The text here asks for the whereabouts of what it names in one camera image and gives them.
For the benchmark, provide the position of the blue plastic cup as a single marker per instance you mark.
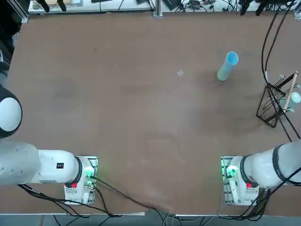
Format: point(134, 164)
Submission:
point(231, 58)

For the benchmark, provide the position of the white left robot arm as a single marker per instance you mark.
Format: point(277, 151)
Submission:
point(47, 167)

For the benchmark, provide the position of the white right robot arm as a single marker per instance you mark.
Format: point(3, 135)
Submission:
point(263, 167)

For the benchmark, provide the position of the pale green cup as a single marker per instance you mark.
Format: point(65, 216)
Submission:
point(295, 97)

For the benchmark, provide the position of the black adapter with orange clips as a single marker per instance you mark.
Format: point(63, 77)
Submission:
point(194, 2)

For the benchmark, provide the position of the wooden rack rod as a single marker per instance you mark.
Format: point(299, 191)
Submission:
point(290, 93)

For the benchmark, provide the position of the clear tape piece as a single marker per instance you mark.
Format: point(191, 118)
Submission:
point(180, 73)

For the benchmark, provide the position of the aluminium frame bracket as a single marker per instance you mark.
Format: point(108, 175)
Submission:
point(297, 13)
point(24, 18)

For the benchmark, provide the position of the aluminium frame post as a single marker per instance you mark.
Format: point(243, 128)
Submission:
point(158, 8)

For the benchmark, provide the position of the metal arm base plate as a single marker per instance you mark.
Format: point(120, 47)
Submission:
point(223, 164)
point(94, 162)

